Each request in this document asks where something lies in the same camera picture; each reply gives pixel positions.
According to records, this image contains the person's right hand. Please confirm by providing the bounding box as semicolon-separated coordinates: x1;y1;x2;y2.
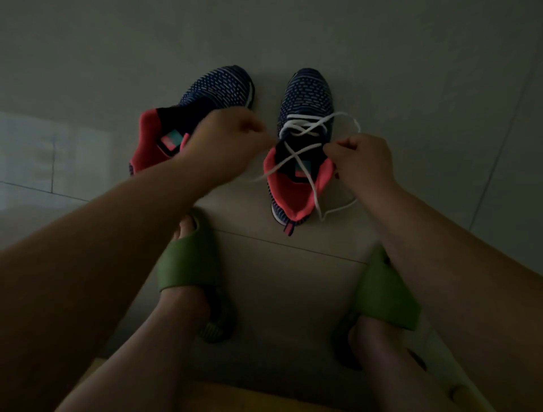
323;134;399;200

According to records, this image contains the person's left hand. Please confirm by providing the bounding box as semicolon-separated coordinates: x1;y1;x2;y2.
180;106;277;192

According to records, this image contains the white shoelace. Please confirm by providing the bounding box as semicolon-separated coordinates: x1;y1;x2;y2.
250;111;362;222

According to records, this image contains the blue knit sneaker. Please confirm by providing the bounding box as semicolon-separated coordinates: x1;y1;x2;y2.
128;65;256;175
262;67;338;237

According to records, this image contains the person's right forearm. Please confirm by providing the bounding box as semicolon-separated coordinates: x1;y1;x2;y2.
364;182;543;412

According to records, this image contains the person's left forearm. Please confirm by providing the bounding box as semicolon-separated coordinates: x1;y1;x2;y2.
0;154;209;412

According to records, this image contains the person's right leg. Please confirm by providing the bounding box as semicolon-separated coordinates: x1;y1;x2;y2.
347;316;459;412

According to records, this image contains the person's leg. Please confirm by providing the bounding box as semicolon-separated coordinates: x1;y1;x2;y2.
347;316;459;412
55;216;212;412

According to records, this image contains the person's left leg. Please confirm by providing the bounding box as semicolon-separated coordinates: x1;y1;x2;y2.
55;216;212;412

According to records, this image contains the green foam slipper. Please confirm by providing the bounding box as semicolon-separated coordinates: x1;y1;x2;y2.
157;208;236;345
333;244;421;371

